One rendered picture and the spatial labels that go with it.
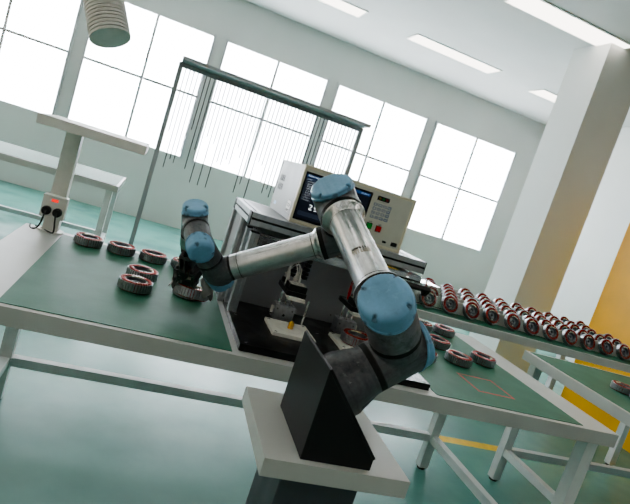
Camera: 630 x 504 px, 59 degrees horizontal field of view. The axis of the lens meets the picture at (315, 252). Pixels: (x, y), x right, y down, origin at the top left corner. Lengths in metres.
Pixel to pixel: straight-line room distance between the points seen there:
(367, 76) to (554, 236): 4.11
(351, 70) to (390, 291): 7.56
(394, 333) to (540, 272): 4.71
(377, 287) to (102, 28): 1.70
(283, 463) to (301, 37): 7.63
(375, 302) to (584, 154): 4.86
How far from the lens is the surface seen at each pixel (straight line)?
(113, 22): 2.49
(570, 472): 2.38
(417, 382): 1.84
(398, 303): 1.12
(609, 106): 6.02
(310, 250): 1.54
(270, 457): 1.14
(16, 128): 8.33
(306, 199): 1.91
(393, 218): 2.03
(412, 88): 8.93
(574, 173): 5.82
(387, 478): 1.23
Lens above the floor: 1.28
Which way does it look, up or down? 7 degrees down
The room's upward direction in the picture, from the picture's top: 18 degrees clockwise
